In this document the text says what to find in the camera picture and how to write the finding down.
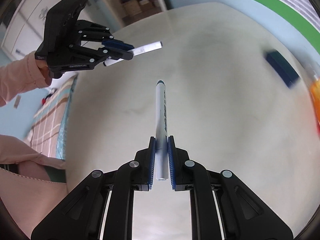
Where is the white marker black cap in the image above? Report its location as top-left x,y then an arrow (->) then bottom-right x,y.
103,41 -> 163,66

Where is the white marker blue cap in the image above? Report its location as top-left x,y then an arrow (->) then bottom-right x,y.
155,80 -> 169,180

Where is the pink sleeved left forearm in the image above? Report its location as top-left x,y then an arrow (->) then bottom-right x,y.
0,52 -> 49,107

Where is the person left hand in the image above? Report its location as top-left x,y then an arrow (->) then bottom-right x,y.
36,60 -> 52,86

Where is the white cabinet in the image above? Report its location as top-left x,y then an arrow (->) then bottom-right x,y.
1,0 -> 61,60

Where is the pink clothed person torso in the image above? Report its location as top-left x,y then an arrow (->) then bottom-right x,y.
1,135 -> 67,237

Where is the striped plaid bed cover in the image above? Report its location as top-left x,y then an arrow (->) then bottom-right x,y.
24,75 -> 77,160

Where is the orange label plastic bottle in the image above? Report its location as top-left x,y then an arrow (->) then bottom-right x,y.
306,62 -> 319,126

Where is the dark blue board eraser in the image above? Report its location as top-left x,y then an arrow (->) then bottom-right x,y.
264,50 -> 299,88

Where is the green white wall poster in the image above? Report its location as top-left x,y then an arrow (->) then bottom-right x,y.
254,0 -> 319,52

